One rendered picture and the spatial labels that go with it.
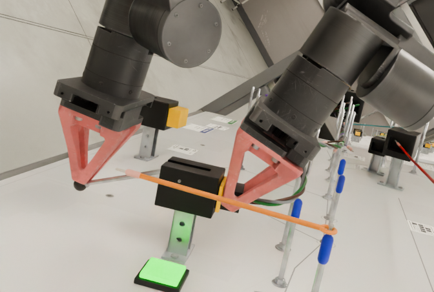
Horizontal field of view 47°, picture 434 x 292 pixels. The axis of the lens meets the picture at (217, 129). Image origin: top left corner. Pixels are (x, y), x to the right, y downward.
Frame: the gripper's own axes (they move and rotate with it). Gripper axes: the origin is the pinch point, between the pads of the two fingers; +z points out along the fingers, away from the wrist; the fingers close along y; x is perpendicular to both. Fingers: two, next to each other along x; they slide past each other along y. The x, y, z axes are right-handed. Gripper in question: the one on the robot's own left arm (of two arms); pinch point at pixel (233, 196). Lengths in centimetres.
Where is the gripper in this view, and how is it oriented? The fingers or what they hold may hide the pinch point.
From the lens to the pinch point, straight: 48.9
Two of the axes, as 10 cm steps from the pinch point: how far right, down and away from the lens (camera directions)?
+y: 1.2, -1.6, 9.8
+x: -8.2, -5.7, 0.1
